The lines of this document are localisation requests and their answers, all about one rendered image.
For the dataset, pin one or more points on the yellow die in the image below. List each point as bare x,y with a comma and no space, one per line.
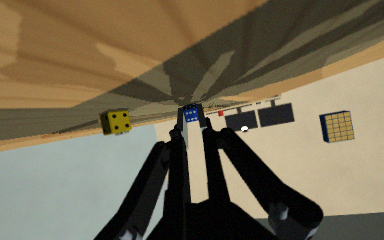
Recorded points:
115,122

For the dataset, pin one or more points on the blue die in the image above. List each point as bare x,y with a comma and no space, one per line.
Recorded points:
190,112

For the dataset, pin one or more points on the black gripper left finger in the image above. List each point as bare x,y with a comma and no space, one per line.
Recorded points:
133,217

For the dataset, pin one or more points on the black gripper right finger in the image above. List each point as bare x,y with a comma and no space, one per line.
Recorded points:
292,215

